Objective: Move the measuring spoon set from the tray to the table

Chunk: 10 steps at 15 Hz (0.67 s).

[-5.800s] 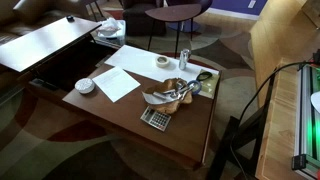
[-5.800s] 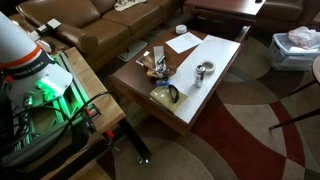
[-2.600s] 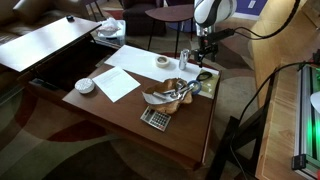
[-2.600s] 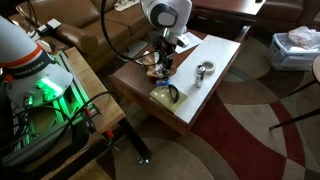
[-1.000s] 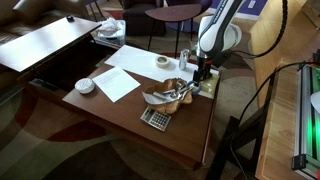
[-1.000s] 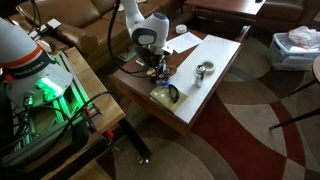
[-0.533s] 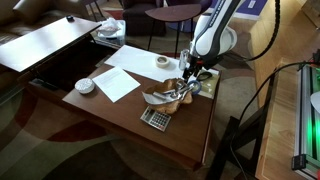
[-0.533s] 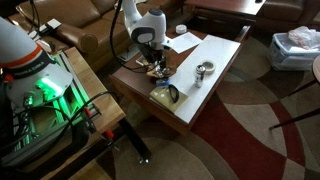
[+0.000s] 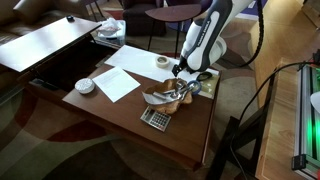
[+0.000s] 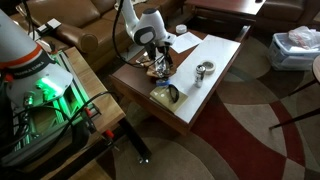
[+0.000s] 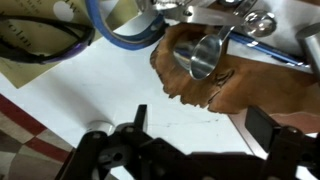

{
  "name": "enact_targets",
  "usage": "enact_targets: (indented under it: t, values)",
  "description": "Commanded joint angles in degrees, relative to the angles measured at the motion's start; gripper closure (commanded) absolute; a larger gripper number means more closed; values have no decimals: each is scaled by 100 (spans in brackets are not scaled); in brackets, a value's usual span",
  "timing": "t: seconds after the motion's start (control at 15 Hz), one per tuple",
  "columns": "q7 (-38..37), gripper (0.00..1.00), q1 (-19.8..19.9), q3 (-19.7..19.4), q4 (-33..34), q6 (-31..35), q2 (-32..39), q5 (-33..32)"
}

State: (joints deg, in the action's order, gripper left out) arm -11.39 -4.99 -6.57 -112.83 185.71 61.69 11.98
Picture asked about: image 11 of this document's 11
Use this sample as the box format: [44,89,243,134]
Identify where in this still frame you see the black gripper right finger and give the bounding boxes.
[244,105,320,180]

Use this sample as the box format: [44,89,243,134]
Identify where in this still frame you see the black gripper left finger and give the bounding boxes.
[54,104,188,180]

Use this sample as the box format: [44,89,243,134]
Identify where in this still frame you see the silver measuring spoon set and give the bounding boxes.
[136,0,320,82]

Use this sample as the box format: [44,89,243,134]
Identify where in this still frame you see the large white paper sheet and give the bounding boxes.
[0,13,271,180]

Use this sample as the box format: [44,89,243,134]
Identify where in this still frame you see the blue pen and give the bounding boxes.
[229,31,308,67]

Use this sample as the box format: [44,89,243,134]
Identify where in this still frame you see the patterned area rug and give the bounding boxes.
[0,93,75,180]

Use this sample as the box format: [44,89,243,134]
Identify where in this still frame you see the blue tape roll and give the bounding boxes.
[84,0,166,52]

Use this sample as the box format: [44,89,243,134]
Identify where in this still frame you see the white envelope paper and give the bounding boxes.
[226,0,320,75]

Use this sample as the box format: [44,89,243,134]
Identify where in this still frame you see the olive green booklet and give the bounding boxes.
[0,0,140,90]

